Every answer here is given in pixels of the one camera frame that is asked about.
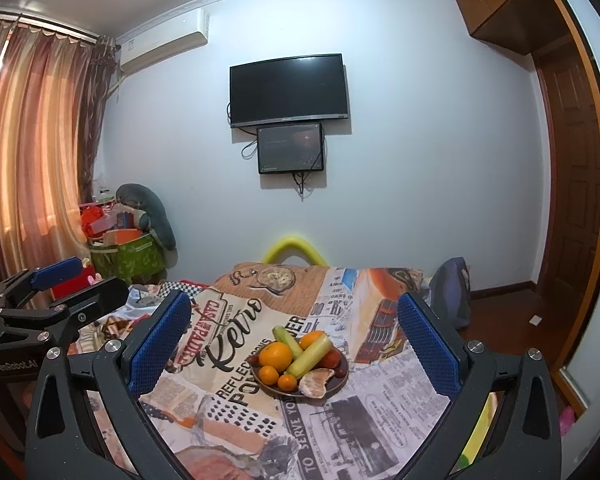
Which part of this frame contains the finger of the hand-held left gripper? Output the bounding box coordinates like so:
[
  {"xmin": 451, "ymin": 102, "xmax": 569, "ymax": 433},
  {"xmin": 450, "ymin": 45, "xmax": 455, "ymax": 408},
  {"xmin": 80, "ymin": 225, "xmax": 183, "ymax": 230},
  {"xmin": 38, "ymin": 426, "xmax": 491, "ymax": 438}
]
[
  {"xmin": 45, "ymin": 275, "xmax": 130, "ymax": 345},
  {"xmin": 0, "ymin": 256, "xmax": 84, "ymax": 311}
]

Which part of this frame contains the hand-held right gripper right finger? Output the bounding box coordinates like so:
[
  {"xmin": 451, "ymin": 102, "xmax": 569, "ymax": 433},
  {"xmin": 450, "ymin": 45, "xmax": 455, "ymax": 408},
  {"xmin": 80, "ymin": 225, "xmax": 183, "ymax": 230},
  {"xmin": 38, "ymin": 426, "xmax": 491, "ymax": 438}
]
[{"xmin": 375, "ymin": 291, "xmax": 563, "ymax": 480}]

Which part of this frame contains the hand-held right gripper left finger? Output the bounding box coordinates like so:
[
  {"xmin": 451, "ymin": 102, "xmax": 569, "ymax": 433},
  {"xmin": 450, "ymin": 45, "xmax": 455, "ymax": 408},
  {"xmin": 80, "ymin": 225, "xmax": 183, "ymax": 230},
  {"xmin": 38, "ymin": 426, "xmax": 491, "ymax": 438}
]
[{"xmin": 25, "ymin": 290, "xmax": 213, "ymax": 480}]

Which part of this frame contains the purple ceramic plate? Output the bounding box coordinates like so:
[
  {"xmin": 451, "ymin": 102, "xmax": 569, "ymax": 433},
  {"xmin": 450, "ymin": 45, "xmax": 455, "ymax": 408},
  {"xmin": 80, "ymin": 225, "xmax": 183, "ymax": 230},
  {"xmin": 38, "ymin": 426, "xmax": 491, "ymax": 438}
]
[{"xmin": 250, "ymin": 344, "xmax": 350, "ymax": 401}]

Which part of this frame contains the large orange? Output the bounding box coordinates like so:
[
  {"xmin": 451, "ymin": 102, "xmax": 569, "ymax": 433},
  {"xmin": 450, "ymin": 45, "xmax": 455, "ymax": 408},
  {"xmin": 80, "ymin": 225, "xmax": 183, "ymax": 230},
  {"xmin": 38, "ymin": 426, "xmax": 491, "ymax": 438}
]
[{"xmin": 258, "ymin": 341, "xmax": 294, "ymax": 373}]

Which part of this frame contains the pomelo segment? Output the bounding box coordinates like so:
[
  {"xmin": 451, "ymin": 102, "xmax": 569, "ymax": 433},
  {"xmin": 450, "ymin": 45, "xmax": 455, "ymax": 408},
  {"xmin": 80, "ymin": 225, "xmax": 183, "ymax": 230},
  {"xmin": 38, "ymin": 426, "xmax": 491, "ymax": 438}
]
[{"xmin": 298, "ymin": 367, "xmax": 337, "ymax": 400}]

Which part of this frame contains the long banana piece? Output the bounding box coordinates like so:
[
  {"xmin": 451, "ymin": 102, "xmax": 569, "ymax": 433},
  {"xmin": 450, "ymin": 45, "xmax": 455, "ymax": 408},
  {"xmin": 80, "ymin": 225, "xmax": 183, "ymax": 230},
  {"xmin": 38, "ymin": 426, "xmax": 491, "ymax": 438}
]
[{"xmin": 285, "ymin": 335, "xmax": 334, "ymax": 380}]

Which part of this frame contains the short banana piece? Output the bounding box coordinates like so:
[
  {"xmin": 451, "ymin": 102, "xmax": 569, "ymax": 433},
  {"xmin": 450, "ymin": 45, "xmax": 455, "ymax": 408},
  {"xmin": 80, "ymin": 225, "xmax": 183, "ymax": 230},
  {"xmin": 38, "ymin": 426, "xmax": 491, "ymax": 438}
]
[{"xmin": 272, "ymin": 326, "xmax": 304, "ymax": 359}]

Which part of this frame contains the red box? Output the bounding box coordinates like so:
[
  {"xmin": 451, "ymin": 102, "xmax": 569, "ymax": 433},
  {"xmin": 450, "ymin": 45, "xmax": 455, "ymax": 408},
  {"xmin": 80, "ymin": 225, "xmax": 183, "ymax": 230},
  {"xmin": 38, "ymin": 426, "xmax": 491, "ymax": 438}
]
[{"xmin": 50, "ymin": 270, "xmax": 93, "ymax": 302}]

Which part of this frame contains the green storage box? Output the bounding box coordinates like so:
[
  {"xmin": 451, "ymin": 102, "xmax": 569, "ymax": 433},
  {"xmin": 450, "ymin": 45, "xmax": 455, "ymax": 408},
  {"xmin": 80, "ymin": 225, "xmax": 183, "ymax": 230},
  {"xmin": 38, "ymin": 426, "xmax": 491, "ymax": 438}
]
[{"xmin": 89, "ymin": 234, "xmax": 167, "ymax": 286}]

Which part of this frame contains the checkered cloth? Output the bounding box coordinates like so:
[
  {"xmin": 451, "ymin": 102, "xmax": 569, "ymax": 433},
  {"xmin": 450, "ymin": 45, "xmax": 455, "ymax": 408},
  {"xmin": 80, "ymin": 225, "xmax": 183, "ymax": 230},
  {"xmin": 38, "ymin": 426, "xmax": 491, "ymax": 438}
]
[{"xmin": 157, "ymin": 281, "xmax": 208, "ymax": 297}]

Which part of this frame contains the blue backpack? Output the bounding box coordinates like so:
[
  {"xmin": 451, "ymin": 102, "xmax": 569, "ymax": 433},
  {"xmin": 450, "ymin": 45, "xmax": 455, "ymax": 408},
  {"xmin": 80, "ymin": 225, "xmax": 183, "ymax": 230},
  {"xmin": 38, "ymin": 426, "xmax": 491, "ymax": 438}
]
[{"xmin": 428, "ymin": 256, "xmax": 473, "ymax": 332}]

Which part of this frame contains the red toy pile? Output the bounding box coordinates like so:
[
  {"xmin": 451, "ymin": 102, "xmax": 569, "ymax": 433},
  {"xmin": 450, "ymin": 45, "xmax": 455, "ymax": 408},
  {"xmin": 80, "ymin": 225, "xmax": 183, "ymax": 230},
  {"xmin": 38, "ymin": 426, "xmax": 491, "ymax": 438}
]
[{"xmin": 80, "ymin": 204, "xmax": 114, "ymax": 241}]

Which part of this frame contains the yellow foam mat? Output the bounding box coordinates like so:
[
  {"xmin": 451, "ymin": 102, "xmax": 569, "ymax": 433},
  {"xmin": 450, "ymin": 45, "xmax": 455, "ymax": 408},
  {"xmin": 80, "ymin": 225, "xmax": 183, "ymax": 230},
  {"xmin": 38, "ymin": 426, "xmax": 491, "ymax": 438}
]
[{"xmin": 455, "ymin": 390, "xmax": 499, "ymax": 480}]

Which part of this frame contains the grey plush toy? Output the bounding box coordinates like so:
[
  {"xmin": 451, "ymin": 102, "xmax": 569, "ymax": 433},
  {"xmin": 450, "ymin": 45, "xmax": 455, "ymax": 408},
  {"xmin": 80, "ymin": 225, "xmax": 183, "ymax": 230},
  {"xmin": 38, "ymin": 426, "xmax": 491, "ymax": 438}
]
[{"xmin": 115, "ymin": 183, "xmax": 177, "ymax": 251}]

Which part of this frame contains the newspaper print tablecloth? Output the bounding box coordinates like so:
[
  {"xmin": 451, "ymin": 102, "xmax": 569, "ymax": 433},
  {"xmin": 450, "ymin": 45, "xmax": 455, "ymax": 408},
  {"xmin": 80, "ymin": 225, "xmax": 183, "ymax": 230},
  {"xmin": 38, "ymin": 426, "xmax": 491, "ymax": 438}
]
[{"xmin": 70, "ymin": 262, "xmax": 486, "ymax": 480}]

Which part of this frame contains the round orange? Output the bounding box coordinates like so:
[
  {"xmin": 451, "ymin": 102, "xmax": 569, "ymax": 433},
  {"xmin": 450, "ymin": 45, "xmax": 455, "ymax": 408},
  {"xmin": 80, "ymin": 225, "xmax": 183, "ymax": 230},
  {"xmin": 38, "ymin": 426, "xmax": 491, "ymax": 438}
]
[{"xmin": 299, "ymin": 330, "xmax": 326, "ymax": 352}]

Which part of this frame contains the orange striped curtain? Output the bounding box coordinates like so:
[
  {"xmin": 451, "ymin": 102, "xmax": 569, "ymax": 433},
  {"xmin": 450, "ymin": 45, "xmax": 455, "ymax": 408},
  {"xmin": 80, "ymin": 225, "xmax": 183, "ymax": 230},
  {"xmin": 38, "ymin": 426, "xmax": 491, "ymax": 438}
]
[{"xmin": 0, "ymin": 10, "xmax": 118, "ymax": 281}]

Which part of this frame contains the yellow chair back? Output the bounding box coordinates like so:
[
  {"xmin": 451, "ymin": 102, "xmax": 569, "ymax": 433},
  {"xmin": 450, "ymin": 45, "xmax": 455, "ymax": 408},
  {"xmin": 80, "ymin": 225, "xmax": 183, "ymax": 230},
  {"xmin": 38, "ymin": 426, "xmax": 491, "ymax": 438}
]
[{"xmin": 261, "ymin": 234, "xmax": 329, "ymax": 267}]

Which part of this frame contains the brown wooden door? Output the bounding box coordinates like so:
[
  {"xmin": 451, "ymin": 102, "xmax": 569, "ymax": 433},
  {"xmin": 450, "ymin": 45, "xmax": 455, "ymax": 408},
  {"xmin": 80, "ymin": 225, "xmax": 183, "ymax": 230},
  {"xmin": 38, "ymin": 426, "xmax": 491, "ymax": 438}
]
[{"xmin": 535, "ymin": 50, "xmax": 600, "ymax": 291}]

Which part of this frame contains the small black monitor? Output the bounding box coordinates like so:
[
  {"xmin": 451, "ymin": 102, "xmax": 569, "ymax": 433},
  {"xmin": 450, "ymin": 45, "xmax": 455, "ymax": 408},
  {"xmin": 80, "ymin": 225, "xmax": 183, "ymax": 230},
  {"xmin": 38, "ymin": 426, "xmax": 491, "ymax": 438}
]
[{"xmin": 256, "ymin": 122, "xmax": 326, "ymax": 175}]

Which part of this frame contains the white air conditioner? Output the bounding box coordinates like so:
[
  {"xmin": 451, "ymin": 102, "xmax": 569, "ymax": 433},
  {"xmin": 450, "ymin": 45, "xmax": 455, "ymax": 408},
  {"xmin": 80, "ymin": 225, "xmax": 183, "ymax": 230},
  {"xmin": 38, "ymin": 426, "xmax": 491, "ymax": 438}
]
[{"xmin": 116, "ymin": 7, "xmax": 211, "ymax": 73}]

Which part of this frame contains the brown wooden cabinet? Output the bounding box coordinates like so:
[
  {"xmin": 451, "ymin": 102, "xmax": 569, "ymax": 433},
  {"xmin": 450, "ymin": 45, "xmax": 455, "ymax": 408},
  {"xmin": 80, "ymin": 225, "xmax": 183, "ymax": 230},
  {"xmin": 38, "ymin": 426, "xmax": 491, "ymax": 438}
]
[{"xmin": 454, "ymin": 0, "xmax": 561, "ymax": 56}]

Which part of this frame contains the black monitor cable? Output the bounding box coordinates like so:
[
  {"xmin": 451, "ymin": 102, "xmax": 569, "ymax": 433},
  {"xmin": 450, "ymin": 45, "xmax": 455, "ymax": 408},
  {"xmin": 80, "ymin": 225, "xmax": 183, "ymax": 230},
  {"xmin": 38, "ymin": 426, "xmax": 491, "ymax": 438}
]
[
  {"xmin": 291, "ymin": 170, "xmax": 314, "ymax": 201},
  {"xmin": 240, "ymin": 127, "xmax": 260, "ymax": 159}
]

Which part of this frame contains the black wall television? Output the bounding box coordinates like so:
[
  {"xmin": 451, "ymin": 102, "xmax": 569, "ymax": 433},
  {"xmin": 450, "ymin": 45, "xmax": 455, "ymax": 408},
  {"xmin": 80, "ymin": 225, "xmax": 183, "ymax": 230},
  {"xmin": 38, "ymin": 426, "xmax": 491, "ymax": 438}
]
[{"xmin": 229, "ymin": 53, "xmax": 351, "ymax": 129}]

